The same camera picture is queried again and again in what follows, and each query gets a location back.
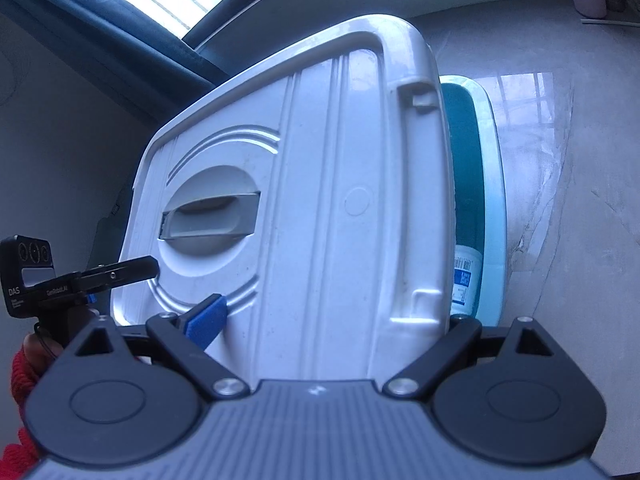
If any dark blue curtain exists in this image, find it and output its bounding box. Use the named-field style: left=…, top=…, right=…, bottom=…
left=1, top=0, right=228, bottom=126

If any white bin lid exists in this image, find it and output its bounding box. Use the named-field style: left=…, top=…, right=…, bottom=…
left=111, top=14, right=456, bottom=385

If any person's left hand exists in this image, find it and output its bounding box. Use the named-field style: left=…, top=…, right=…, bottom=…
left=23, top=308, right=99, bottom=373

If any teal plastic storage bin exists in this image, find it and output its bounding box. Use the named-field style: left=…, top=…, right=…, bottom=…
left=440, top=75, right=506, bottom=326

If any white pill bottle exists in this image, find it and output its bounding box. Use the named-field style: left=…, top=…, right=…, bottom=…
left=450, top=245, right=483, bottom=316

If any red knitted sleeve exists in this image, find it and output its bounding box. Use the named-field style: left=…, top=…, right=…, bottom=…
left=0, top=348, right=40, bottom=480

